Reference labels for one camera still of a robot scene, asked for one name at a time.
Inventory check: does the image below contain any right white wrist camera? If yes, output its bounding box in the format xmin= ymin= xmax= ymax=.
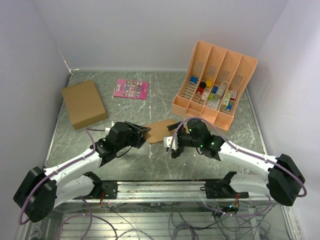
xmin=163 ymin=136 xmax=179 ymax=152

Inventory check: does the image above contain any purple cable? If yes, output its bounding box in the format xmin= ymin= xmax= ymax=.
xmin=171 ymin=117 xmax=308 ymax=218
xmin=18 ymin=127 xmax=108 ymax=226

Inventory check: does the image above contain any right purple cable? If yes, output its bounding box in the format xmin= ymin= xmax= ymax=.
xmin=171 ymin=117 xmax=308 ymax=218

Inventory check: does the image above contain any yellow block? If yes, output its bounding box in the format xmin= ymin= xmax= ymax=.
xmin=206 ymin=79 xmax=213 ymax=88

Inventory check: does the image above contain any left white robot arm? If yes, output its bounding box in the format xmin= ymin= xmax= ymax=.
xmin=13 ymin=121 xmax=150 ymax=225

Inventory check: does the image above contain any white card box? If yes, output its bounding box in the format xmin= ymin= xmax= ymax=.
xmin=214 ymin=80 xmax=228 ymax=100

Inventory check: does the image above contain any orange plastic file organizer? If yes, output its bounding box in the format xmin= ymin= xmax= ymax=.
xmin=171 ymin=41 xmax=258 ymax=132

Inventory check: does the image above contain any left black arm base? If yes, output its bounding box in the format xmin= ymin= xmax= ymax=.
xmin=101 ymin=181 xmax=118 ymax=200

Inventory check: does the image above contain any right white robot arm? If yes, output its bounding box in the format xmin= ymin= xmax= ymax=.
xmin=163 ymin=117 xmax=307 ymax=207

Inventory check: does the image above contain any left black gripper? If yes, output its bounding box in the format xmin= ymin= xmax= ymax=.
xmin=115 ymin=120 xmax=150 ymax=151

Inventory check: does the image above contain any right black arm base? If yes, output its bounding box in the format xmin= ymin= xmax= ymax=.
xmin=200 ymin=179 xmax=249 ymax=199

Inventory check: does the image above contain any closed brown cardboard box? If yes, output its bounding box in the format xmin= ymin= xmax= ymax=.
xmin=61 ymin=79 xmax=108 ymax=130

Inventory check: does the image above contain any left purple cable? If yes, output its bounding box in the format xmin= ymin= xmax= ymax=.
xmin=18 ymin=127 xmax=108 ymax=226

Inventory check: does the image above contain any pink sticker sheet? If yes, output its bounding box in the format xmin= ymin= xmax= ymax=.
xmin=113 ymin=79 xmax=149 ymax=100

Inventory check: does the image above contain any blue block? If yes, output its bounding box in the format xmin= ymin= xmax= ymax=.
xmin=190 ymin=76 xmax=198 ymax=84

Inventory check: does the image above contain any aluminium mounting rail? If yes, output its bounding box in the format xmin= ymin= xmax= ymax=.
xmin=57 ymin=180 xmax=271 ymax=201

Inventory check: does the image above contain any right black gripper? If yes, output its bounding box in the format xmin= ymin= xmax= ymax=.
xmin=166 ymin=122 xmax=202 ymax=158

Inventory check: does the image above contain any red block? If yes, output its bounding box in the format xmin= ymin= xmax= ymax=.
xmin=196 ymin=87 xmax=204 ymax=95

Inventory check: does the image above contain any green block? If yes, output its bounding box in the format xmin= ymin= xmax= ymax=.
xmin=208 ymin=93 xmax=215 ymax=100

